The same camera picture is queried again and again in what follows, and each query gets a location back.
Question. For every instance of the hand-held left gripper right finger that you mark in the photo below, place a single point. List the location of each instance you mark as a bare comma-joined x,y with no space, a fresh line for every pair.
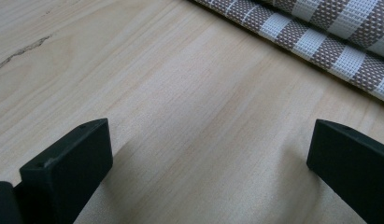
354,168

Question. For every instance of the striped woven placemat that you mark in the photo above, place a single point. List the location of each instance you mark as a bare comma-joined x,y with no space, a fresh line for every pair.
329,40

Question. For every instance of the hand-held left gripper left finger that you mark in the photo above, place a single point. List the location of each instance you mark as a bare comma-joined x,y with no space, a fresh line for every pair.
68,168

